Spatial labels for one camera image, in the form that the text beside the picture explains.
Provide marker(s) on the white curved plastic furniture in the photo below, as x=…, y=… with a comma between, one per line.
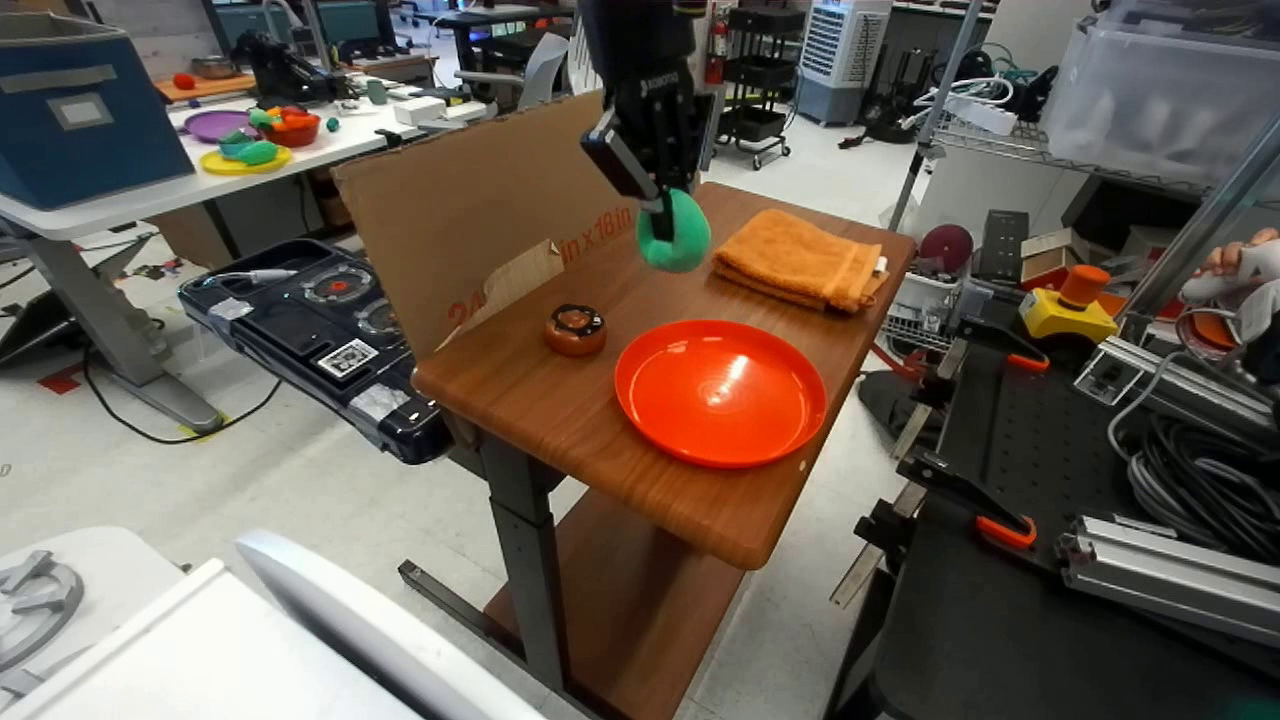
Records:
x=264, y=643

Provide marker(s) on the blue storage box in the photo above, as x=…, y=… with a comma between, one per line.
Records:
x=82, y=122

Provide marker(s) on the black case with QR label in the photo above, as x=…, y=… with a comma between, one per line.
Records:
x=304, y=334

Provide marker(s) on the orange round plate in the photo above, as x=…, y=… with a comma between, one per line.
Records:
x=722, y=394

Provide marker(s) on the black metal table frame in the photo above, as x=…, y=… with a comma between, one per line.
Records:
x=524, y=544

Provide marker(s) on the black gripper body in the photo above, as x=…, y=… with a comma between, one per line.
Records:
x=663, y=127

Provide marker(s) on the purple plate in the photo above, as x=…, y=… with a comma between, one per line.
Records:
x=215, y=127

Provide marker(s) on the white work table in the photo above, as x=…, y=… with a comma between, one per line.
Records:
x=147, y=202

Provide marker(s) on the green plushy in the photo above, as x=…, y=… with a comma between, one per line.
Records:
x=688, y=240

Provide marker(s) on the white air cooler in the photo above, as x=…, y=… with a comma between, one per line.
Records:
x=840, y=62

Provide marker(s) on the brown cardboard panel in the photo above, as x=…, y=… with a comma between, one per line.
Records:
x=455, y=202

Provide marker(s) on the black perforated base board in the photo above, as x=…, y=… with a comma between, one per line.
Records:
x=987, y=626

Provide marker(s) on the green toy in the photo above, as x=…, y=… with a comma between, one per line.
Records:
x=251, y=149

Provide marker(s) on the yellow plate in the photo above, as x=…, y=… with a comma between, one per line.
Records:
x=246, y=167

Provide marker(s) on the clear plastic bin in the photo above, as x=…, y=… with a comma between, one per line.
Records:
x=1161, y=95

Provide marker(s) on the yellow emergency stop button box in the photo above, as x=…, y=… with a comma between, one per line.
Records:
x=1064, y=310

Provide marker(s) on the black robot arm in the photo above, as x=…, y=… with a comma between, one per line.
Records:
x=635, y=36

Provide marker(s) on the silver aluminium extrusion rail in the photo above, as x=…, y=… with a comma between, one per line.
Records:
x=1173, y=581
x=1173, y=386

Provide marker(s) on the small brown cup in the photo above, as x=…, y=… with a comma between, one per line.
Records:
x=577, y=328

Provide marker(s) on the orange folded towel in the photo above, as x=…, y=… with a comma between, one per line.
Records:
x=803, y=261

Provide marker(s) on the maroon round object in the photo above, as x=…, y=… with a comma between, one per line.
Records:
x=944, y=250

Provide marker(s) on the orange black bar clamp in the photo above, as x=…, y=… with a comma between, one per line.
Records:
x=1017, y=358
x=993, y=525

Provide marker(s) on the red bowl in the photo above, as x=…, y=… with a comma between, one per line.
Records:
x=294, y=129

